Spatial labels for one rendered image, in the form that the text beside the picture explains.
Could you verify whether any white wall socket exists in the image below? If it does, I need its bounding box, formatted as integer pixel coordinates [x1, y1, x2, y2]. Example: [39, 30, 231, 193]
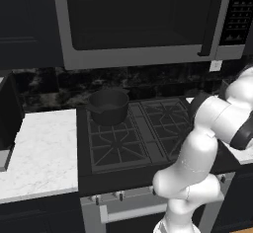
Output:
[209, 59, 222, 73]

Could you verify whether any dark microwave door handle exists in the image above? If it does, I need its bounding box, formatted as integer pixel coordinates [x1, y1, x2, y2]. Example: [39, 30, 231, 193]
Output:
[197, 0, 229, 57]

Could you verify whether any dark wall cupboard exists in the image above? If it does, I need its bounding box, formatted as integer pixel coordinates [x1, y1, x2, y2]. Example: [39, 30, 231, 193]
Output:
[0, 0, 65, 71]

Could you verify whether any silver microwave oven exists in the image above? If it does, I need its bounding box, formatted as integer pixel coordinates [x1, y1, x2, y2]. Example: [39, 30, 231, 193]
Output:
[50, 0, 253, 71]

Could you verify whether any black countertop appliance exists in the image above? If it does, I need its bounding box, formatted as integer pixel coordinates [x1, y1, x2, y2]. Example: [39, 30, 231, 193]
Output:
[0, 72, 26, 173]

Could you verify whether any silver oven door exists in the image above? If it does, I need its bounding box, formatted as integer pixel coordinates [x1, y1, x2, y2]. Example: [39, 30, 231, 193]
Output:
[79, 172, 237, 233]

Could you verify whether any black gas hob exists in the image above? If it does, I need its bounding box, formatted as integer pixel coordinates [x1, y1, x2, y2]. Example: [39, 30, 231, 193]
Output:
[75, 95, 242, 197]

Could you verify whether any black cooking pot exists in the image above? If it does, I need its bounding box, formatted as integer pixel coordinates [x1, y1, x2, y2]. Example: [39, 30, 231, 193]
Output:
[84, 88, 130, 127]

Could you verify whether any silver oven door handle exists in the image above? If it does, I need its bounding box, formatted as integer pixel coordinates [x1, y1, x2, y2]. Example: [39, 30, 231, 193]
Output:
[99, 202, 169, 225]

